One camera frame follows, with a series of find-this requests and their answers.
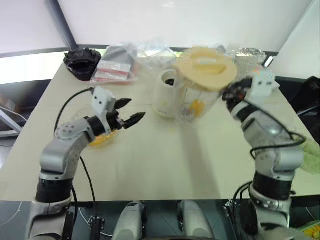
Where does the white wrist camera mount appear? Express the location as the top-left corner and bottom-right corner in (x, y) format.
(90, 86), (117, 133)
(250, 73), (274, 107)

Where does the black chair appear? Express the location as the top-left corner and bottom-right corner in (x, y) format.
(274, 75), (320, 117)

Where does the white blender base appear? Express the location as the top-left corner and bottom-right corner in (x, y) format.
(152, 69), (186, 118)

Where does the silver rounded shell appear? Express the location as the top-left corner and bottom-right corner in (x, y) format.
(177, 199), (216, 240)
(113, 200), (147, 240)

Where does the green towel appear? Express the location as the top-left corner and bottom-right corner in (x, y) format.
(297, 138), (320, 176)

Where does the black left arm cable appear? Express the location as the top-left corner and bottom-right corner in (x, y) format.
(54, 87), (98, 203)

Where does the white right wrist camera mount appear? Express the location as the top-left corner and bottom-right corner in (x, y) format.
(250, 73), (274, 107)

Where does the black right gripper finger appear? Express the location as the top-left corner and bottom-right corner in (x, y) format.
(229, 77), (252, 88)
(221, 87), (237, 104)

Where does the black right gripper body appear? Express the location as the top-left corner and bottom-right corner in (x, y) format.
(226, 83), (254, 111)

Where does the crumpled aluminium foil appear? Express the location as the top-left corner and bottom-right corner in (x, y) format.
(236, 46), (267, 65)

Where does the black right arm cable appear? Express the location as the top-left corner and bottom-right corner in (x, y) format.
(232, 98), (307, 208)

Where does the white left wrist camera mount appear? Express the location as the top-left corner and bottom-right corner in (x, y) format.
(90, 86), (117, 133)

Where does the grey window post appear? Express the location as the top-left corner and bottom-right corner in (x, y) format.
(44, 0), (79, 50)

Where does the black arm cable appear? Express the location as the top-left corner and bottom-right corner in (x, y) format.
(232, 98), (307, 208)
(54, 87), (98, 203)

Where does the clear blender jar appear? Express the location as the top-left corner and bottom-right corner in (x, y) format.
(174, 47), (238, 126)

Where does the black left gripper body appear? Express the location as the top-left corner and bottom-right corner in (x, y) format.
(106, 107), (127, 132)

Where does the red striped plastic bag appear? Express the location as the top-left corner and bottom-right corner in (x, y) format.
(89, 46), (140, 85)

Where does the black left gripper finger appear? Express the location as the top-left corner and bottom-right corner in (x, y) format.
(114, 97), (133, 110)
(123, 111), (147, 130)

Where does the crumpled clear plastic bag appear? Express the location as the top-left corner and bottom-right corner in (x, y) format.
(134, 37), (179, 61)

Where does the clear glass bowl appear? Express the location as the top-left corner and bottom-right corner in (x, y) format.
(72, 106), (121, 150)

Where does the crumpled black plastic bag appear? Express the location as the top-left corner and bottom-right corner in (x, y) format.
(63, 47), (102, 82)

